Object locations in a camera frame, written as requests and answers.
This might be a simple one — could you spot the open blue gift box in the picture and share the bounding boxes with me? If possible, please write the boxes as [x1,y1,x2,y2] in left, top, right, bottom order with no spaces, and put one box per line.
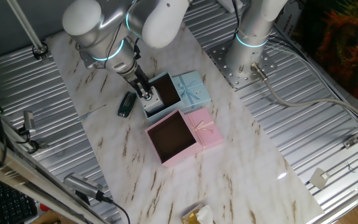
[134,71,188,123]

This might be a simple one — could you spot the small silver camera on stand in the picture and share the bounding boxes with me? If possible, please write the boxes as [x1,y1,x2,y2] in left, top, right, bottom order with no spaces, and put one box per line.
[14,110,48,150]

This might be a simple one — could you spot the metal stand pole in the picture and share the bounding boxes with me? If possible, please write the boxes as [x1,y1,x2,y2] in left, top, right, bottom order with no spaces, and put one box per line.
[6,0,49,62]

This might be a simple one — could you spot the black camera cable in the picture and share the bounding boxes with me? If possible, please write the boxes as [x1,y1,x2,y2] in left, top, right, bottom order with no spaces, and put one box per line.
[103,195,132,224]

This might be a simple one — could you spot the brown cardboard box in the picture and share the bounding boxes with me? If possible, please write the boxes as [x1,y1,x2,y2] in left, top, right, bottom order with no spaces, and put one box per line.
[31,210,74,224]

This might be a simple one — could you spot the thick grey cable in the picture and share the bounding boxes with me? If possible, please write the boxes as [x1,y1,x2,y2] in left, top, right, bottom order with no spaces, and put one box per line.
[249,62,358,125]

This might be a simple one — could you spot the aluminium frame bar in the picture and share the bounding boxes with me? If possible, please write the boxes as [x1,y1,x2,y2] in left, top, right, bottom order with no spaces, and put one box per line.
[0,127,105,224]

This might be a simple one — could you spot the small thin screwdriver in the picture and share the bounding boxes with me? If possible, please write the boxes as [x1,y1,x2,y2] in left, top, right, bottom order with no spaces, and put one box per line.
[76,104,108,122]

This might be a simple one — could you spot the black cable bundle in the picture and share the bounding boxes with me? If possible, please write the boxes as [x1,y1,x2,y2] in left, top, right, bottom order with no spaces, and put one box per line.
[232,0,242,32]

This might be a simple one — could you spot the grey green push-button box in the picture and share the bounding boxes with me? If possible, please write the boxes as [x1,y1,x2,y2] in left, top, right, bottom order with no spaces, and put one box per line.
[140,86,163,113]

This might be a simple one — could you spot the white printed carton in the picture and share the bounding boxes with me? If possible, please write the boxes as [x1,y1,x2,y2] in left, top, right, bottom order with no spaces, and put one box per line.
[273,2,301,44]

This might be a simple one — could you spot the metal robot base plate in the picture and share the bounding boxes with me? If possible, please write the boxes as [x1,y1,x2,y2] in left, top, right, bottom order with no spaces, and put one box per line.
[205,40,278,91]

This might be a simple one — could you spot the colourful patterned cloth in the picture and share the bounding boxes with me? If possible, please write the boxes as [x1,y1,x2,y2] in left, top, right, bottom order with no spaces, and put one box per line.
[293,0,358,113]

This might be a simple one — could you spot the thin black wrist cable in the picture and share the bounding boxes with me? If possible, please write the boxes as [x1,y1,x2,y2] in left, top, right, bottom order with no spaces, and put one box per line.
[103,21,142,71]

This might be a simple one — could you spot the blue gift lid with bow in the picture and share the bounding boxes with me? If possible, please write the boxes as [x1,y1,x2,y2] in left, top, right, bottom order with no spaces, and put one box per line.
[172,70,213,110]

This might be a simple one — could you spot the silver ridged camera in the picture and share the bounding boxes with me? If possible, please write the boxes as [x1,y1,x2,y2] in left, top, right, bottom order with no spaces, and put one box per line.
[63,172,105,200]

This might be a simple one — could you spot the open pink gift box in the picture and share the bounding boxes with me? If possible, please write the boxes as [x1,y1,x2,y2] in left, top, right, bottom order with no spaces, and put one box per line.
[144,108,204,168]

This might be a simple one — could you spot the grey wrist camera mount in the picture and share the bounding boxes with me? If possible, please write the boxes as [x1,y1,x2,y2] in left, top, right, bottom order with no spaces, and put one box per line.
[78,49,101,70]

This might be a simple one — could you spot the pink gift lid with bow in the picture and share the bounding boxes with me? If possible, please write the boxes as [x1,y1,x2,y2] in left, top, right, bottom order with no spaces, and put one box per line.
[185,107,224,152]

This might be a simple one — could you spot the gold tissue pack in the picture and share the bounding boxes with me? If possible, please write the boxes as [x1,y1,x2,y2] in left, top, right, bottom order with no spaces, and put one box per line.
[180,204,216,224]

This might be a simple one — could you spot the white square tag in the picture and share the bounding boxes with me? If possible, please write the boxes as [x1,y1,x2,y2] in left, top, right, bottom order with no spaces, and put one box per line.
[308,167,331,190]

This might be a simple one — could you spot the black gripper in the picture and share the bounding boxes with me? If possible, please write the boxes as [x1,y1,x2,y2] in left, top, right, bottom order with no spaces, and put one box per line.
[125,64,154,101]

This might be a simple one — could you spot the black keyboard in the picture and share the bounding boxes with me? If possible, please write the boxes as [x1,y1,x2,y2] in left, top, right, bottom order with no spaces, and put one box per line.
[0,175,39,224]

